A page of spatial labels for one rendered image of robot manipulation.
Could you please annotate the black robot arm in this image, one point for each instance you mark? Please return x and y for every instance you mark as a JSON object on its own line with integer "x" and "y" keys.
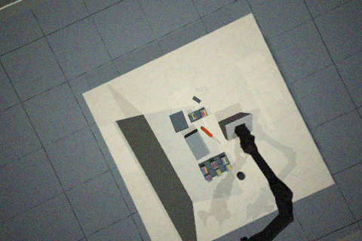
{"x": 283, "y": 195}

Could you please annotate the orange-handled screwdriver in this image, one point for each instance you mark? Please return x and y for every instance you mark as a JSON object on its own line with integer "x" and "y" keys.
{"x": 207, "y": 132}

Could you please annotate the black round disc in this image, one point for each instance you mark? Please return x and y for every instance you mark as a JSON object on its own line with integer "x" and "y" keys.
{"x": 241, "y": 176}

